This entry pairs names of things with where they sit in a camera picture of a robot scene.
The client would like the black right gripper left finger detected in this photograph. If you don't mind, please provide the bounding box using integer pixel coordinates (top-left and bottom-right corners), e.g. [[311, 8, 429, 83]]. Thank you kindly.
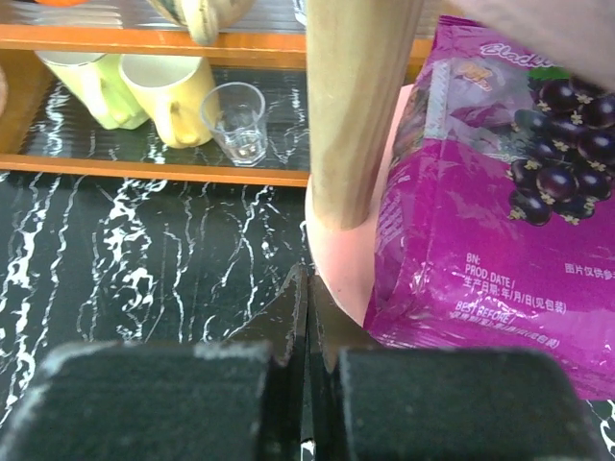
[[1, 266, 308, 460]]

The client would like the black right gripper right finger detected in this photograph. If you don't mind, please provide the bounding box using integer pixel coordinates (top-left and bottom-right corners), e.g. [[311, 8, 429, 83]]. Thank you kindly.
[[307, 276, 608, 460]]

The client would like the purple candy bag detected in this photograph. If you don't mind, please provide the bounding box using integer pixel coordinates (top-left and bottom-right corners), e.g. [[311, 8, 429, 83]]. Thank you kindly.
[[364, 15, 614, 400]]

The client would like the pink three-tier shelf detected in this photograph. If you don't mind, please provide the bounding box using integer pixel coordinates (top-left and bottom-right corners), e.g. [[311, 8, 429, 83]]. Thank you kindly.
[[303, 0, 615, 328]]

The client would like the clear glass bottom shelf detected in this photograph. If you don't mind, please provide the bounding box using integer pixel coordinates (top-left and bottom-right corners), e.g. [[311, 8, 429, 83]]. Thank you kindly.
[[201, 82, 268, 167]]

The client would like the clear glass shelf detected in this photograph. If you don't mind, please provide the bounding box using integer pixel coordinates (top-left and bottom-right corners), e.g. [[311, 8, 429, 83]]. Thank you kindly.
[[201, 82, 268, 167], [292, 0, 307, 26]]

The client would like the clear glass middle shelf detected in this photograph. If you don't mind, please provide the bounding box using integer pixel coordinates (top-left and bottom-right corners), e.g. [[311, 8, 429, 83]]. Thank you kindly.
[[292, 0, 307, 26]]

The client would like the cream yellow mug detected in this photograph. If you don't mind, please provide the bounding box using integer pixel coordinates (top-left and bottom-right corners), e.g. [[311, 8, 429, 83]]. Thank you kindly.
[[119, 54, 216, 149]]

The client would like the brown wooden cup rack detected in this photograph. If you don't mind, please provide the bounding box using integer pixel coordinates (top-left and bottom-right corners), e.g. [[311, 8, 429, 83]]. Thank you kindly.
[[0, 0, 433, 187]]

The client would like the pale green mug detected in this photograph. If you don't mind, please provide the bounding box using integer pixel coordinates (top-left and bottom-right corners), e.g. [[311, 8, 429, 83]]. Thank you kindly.
[[35, 51, 149, 130]]

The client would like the beige round mug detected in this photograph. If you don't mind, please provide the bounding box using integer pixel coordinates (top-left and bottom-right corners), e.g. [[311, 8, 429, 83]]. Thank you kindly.
[[148, 0, 256, 46]]

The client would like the orange mug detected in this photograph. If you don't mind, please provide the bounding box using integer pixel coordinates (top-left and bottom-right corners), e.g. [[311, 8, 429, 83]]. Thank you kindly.
[[36, 0, 88, 8]]

